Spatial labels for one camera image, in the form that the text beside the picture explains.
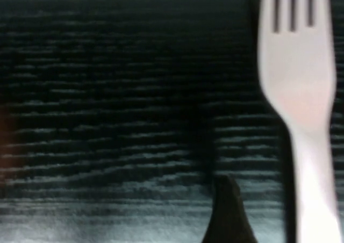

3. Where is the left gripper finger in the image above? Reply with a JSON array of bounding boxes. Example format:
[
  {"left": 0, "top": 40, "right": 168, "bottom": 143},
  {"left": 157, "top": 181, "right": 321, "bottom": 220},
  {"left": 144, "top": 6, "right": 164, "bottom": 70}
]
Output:
[{"left": 201, "top": 174, "right": 259, "bottom": 243}]

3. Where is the pink plastic fork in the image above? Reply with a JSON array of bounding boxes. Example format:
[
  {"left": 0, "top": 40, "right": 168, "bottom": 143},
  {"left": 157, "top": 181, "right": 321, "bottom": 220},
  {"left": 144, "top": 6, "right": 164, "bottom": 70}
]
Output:
[{"left": 256, "top": 0, "right": 344, "bottom": 243}]

